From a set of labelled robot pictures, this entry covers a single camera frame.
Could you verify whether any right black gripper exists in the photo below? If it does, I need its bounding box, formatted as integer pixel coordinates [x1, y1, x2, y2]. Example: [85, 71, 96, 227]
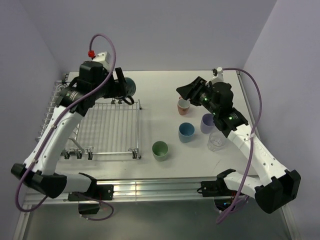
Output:
[176, 76, 219, 115]

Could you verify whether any dark green mug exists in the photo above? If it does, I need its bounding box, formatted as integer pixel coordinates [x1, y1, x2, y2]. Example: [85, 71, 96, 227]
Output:
[121, 77, 136, 106]

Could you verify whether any blue cup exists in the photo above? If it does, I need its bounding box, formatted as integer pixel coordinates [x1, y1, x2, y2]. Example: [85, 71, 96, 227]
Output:
[178, 122, 195, 143]

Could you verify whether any light green cup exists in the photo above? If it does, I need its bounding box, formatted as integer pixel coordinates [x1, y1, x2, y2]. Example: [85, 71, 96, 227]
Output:
[152, 141, 169, 162]

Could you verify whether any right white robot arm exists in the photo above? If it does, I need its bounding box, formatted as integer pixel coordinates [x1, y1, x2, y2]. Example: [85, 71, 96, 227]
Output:
[176, 77, 301, 214]

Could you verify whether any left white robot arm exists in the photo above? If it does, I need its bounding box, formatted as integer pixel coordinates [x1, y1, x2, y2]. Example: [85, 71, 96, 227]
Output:
[11, 61, 135, 200]

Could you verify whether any pink mug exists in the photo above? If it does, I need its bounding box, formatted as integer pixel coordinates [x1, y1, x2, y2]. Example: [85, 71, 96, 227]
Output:
[177, 96, 191, 116]

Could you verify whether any lilac cup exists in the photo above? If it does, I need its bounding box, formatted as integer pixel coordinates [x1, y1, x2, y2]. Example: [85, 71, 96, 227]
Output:
[200, 113, 215, 134]

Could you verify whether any clear glass tumbler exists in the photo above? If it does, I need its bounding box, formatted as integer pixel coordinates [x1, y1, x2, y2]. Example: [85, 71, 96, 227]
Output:
[207, 131, 227, 152]

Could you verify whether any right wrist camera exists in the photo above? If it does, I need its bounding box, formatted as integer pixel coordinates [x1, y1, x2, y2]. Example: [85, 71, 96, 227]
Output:
[211, 67, 224, 84]

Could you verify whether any white wire dish rack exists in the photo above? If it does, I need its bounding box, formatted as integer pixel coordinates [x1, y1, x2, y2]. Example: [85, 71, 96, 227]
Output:
[34, 72, 142, 161]

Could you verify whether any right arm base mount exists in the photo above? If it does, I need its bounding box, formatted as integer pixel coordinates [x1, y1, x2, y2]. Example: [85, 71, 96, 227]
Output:
[196, 178, 238, 198]

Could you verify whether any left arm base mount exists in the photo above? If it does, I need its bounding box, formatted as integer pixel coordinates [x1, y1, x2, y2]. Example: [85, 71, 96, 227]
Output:
[67, 184, 115, 221]

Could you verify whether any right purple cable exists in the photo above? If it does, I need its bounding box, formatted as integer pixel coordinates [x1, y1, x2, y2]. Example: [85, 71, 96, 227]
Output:
[216, 66, 263, 225]

